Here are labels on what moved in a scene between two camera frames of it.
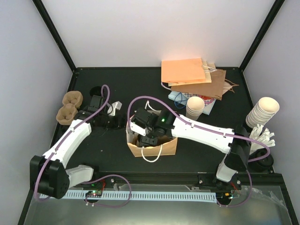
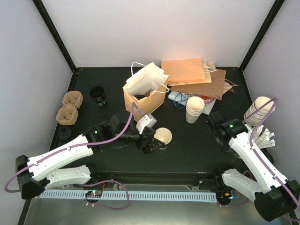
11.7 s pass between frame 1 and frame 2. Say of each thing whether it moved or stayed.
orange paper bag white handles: moved
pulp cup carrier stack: stayed
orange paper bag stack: stayed
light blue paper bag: stayed
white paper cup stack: stayed
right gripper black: moved
